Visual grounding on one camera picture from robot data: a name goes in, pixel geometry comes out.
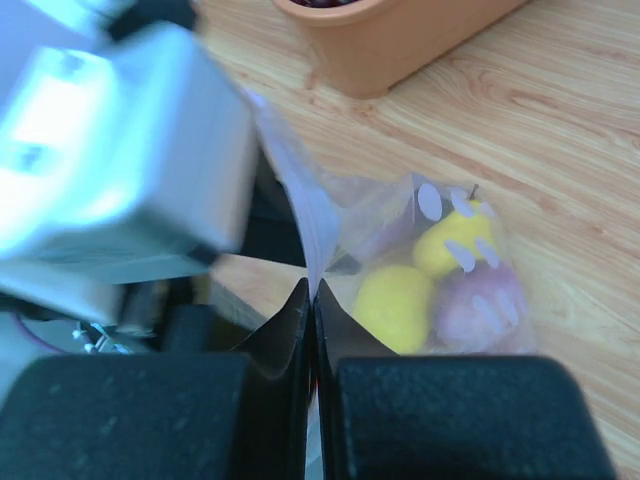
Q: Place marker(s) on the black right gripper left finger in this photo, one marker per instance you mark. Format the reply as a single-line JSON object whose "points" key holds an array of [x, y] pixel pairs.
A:
{"points": [[234, 414]]}

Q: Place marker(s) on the clear polka dot zip bag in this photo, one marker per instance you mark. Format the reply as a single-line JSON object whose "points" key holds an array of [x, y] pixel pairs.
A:
{"points": [[350, 226]]}

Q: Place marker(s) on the purple fake fruit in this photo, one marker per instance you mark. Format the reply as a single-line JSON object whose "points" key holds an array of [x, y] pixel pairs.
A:
{"points": [[480, 311]]}

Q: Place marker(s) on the yellow fake lemon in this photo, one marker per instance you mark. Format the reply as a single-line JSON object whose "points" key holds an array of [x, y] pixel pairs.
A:
{"points": [[393, 304]]}

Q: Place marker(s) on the yellow fake pear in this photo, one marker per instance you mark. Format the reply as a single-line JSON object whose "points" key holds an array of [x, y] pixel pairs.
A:
{"points": [[458, 242]]}

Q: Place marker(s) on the orange plastic basket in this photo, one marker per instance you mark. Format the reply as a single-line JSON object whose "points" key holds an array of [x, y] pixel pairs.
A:
{"points": [[364, 48]]}

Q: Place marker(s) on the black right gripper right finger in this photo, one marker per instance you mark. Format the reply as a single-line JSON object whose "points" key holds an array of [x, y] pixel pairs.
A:
{"points": [[386, 416]]}

